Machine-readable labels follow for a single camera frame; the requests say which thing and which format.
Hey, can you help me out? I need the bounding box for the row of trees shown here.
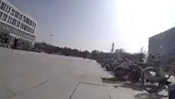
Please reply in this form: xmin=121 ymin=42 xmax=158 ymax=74
xmin=34 ymin=40 xmax=109 ymax=64

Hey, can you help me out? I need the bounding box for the slim tower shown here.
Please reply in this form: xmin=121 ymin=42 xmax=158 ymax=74
xmin=109 ymin=41 xmax=116 ymax=54

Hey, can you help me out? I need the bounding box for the grey concrete slab pavement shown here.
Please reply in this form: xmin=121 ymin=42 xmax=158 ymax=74
xmin=0 ymin=44 xmax=175 ymax=99

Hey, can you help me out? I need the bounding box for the row of parked bicycles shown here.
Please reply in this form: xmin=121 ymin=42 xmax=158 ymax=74
xmin=89 ymin=36 xmax=175 ymax=99

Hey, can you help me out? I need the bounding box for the long white building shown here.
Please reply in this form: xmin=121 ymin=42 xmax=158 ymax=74
xmin=0 ymin=0 xmax=43 ymax=50

